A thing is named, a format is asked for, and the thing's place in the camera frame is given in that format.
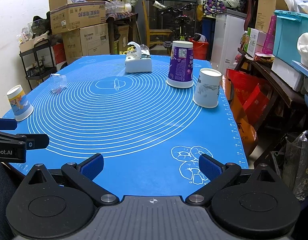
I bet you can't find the tall brown cardboard box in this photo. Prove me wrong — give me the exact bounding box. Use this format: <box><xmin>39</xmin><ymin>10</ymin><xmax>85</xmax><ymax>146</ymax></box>
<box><xmin>255</xmin><ymin>0</ymin><xmax>288</xmax><ymax>33</ymax></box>

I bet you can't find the clear plastic cup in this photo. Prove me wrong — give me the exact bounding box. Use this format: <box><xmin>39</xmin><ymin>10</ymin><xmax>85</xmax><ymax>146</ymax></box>
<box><xmin>50</xmin><ymin>74</ymin><xmax>67</xmax><ymax>94</ymax></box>

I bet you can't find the lower cardboard box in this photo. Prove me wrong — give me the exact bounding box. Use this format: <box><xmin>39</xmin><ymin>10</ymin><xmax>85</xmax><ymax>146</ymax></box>
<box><xmin>62</xmin><ymin>23</ymin><xmax>110</xmax><ymax>64</ymax></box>

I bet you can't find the upper open cardboard box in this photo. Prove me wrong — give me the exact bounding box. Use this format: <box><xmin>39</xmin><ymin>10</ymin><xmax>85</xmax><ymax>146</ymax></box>
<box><xmin>49</xmin><ymin>0</ymin><xmax>106</xmax><ymax>35</ymax></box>

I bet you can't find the white tissue box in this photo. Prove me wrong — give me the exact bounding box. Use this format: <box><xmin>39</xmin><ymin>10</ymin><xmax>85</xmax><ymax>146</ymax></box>
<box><xmin>125</xmin><ymin>42</ymin><xmax>152</xmax><ymax>73</ymax></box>

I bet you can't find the yellow blue cartoon paper cup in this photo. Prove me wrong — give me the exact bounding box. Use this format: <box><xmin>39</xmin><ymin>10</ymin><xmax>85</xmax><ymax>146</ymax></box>
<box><xmin>6</xmin><ymin>85</ymin><xmax>34</xmax><ymax>122</ymax></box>

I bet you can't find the white grey paper cup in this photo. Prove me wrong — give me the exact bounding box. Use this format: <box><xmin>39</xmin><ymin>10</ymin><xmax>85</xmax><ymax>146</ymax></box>
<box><xmin>193</xmin><ymin>68</ymin><xmax>222</xmax><ymax>108</ymax></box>

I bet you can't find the tall purple paper cup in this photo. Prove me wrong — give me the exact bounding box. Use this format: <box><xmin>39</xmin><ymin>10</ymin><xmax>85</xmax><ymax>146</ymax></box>
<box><xmin>166</xmin><ymin>41</ymin><xmax>193</xmax><ymax>89</ymax></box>

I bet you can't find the floral fabric bundle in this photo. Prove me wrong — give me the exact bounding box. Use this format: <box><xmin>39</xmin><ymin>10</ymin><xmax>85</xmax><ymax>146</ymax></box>
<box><xmin>202</xmin><ymin>0</ymin><xmax>241</xmax><ymax>17</ymax></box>

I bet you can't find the light blue storage bin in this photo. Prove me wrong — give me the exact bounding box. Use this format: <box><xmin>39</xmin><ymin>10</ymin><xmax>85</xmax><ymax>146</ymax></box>
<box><xmin>273</xmin><ymin>10</ymin><xmax>308</xmax><ymax>65</ymax></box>

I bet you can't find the red plastic bucket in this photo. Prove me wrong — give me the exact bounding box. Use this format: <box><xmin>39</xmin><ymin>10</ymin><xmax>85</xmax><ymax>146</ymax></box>
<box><xmin>189</xmin><ymin>38</ymin><xmax>209</xmax><ymax>60</ymax></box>

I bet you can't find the green white product box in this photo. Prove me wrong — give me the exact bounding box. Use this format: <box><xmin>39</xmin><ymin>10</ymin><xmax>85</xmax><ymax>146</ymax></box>
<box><xmin>245</xmin><ymin>28</ymin><xmax>267</xmax><ymax>57</ymax></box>

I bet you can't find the dark wooden side table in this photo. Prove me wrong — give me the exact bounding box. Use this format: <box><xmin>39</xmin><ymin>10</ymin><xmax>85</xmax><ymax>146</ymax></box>
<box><xmin>235</xmin><ymin>47</ymin><xmax>308</xmax><ymax>119</ymax></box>

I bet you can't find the blue silicone baking mat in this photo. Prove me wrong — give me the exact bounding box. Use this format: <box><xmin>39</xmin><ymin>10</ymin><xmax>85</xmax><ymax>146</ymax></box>
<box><xmin>14</xmin><ymin>55</ymin><xmax>248</xmax><ymax>197</ymax></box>

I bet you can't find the black exercise bike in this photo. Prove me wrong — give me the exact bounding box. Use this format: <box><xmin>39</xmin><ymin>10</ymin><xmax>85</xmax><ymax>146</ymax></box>
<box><xmin>152</xmin><ymin>0</ymin><xmax>198</xmax><ymax>49</ymax></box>

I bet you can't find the wooden chair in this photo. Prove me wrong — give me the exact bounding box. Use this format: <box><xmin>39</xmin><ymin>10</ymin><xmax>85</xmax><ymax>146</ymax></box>
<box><xmin>142</xmin><ymin>0</ymin><xmax>173</xmax><ymax>48</ymax></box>

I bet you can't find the black metal shelf rack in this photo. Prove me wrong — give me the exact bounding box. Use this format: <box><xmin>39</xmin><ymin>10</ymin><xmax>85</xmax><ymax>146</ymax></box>
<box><xmin>19</xmin><ymin>38</ymin><xmax>57</xmax><ymax>90</ymax></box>

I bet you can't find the red gift bag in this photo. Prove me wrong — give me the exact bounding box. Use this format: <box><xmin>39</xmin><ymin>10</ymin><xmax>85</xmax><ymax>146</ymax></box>
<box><xmin>221</xmin><ymin>69</ymin><xmax>271</xmax><ymax>156</ymax></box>

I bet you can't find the white cabinet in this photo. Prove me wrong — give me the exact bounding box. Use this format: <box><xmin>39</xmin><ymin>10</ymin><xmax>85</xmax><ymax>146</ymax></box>
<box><xmin>210</xmin><ymin>9</ymin><xmax>247</xmax><ymax>75</ymax></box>

